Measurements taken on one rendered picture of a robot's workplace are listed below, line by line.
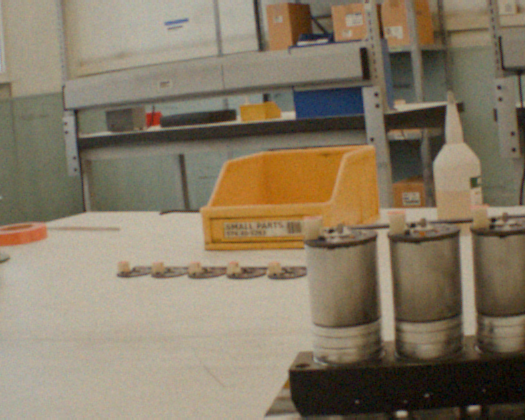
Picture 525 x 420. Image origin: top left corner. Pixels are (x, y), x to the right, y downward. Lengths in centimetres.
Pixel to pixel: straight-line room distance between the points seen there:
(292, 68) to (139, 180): 335
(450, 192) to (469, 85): 431
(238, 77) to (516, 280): 279
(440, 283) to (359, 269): 3
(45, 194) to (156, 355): 583
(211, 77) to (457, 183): 252
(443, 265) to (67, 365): 19
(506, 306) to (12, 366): 23
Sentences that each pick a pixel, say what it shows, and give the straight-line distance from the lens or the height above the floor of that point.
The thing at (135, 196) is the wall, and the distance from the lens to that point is 623.
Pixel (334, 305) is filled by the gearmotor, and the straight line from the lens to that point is 30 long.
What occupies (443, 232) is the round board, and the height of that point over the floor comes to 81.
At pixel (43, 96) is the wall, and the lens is 626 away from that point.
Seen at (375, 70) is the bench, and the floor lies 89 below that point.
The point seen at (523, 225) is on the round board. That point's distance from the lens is 30.
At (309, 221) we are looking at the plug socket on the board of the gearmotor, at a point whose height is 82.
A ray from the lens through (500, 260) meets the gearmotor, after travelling 29.
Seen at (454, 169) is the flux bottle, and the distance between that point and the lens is 63.
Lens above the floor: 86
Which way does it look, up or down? 7 degrees down
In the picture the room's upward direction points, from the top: 6 degrees counter-clockwise
